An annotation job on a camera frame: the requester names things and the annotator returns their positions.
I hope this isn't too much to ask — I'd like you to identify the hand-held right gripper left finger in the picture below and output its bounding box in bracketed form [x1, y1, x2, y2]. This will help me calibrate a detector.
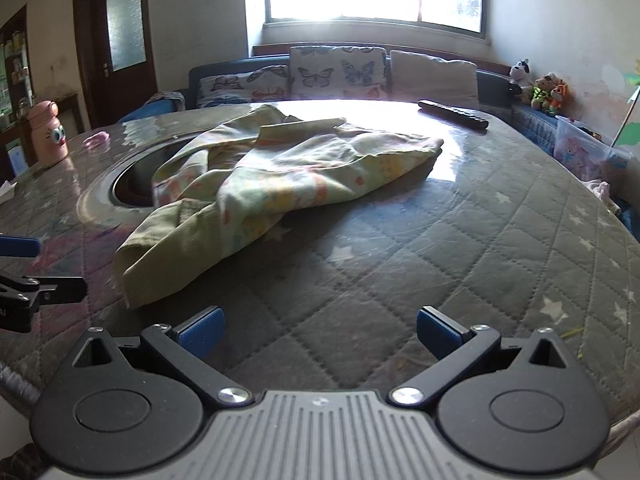
[72, 305, 253, 408]

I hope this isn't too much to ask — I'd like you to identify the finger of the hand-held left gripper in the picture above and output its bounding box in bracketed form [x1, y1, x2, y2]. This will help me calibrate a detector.
[0, 236, 42, 259]
[0, 274, 87, 312]

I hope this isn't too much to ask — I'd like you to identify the dark wooden display cabinet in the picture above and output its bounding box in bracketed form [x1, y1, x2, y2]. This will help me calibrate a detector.
[0, 5, 36, 171]

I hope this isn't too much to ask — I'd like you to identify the brown bear plush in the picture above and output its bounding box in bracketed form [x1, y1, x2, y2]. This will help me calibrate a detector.
[530, 72, 558, 111]

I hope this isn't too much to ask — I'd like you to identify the dark wooden glass-panel door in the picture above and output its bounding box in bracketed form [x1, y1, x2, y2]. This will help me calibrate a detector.
[72, 0, 161, 131]

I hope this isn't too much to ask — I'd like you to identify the blue sofa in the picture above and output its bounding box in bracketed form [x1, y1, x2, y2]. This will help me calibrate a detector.
[117, 42, 640, 241]

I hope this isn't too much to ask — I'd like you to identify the round black induction cooker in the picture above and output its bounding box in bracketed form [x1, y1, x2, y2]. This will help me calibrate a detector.
[76, 132, 211, 228]

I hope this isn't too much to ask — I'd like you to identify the butterfly print cushion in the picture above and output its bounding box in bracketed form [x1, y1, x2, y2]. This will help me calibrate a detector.
[289, 45, 390, 101]
[197, 66, 293, 108]

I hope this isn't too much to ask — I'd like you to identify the black remote control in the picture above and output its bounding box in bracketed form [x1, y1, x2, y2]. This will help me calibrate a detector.
[417, 100, 490, 131]

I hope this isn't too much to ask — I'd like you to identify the pastel patterned children's garment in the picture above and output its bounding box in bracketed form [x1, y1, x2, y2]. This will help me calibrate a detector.
[114, 104, 446, 310]

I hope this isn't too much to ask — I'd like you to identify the plain white cushion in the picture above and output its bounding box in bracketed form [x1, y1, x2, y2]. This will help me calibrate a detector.
[389, 50, 480, 108]

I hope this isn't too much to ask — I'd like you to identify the grey cloth on sofa arm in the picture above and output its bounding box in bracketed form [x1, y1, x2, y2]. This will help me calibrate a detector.
[142, 90, 190, 113]

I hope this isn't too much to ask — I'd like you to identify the colourful pinwheel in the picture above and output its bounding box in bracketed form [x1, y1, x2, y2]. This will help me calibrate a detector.
[612, 60, 640, 146]

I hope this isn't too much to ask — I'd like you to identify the orange plush toy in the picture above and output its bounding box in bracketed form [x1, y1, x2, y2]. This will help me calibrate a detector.
[547, 80, 572, 117]

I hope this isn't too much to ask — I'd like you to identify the pink cartoon-eyed bottle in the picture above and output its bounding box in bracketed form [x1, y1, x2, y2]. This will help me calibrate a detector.
[26, 101, 70, 166]

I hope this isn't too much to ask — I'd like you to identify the dark wooden side table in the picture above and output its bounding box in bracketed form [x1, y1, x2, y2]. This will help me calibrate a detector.
[40, 92, 85, 136]

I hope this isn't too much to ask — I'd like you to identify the clear plastic storage box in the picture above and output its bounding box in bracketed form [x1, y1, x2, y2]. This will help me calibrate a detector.
[554, 115, 633, 183]

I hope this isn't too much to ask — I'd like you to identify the pile of white clothes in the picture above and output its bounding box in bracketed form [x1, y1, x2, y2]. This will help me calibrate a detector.
[580, 179, 625, 217]

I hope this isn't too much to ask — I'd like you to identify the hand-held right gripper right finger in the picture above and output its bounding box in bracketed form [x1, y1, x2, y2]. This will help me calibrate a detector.
[390, 305, 571, 408]

